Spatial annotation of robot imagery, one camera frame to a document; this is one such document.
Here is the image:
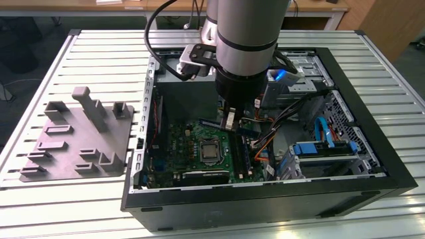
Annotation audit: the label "grey power supply unit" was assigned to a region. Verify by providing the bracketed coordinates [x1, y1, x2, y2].
[156, 57, 220, 122]

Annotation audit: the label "metal drive cage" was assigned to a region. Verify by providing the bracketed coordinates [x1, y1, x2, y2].
[261, 49, 335, 108]

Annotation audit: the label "green motherboard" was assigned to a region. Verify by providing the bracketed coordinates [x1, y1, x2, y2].
[148, 119, 267, 188]

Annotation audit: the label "silver CPU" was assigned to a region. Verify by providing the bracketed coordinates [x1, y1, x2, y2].
[201, 146, 220, 160]

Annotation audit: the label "metal socket cover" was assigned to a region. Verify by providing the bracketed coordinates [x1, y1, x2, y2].
[197, 137, 224, 167]

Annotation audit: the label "blue disk carrier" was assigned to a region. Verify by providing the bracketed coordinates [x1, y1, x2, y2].
[291, 141, 359, 157]

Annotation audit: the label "black graphics card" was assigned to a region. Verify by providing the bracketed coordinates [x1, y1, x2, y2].
[181, 170, 231, 186]

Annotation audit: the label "metal disk bay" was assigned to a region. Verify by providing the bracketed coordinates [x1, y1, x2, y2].
[277, 141, 381, 180]

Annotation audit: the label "black PC case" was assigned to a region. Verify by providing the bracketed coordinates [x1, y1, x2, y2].
[120, 46, 419, 231]

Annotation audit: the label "wooden cabinet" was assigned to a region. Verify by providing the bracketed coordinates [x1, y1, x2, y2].
[339, 0, 425, 63]

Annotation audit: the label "grey parts rack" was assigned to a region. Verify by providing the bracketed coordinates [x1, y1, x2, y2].
[19, 86, 136, 184]

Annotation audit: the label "wooden desk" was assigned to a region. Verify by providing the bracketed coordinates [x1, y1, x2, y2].
[0, 0, 352, 31]

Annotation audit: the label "black office chair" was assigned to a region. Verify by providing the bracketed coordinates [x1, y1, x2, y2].
[0, 16, 44, 75]

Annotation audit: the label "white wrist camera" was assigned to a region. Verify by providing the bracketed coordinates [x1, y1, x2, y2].
[267, 69, 303, 87]
[177, 44, 219, 81]

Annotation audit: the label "black wire bundle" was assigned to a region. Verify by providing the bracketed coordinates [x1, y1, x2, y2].
[268, 93, 325, 134]

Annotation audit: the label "red orange power wires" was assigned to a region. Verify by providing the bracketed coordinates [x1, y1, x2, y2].
[253, 131, 279, 164]

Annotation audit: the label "blue data wire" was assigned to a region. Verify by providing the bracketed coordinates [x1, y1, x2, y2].
[313, 117, 336, 147]

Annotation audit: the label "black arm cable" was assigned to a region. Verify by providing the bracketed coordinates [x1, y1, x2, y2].
[144, 0, 200, 82]

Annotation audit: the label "thin pale floor cable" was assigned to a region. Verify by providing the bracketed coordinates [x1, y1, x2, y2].
[0, 78, 44, 102]

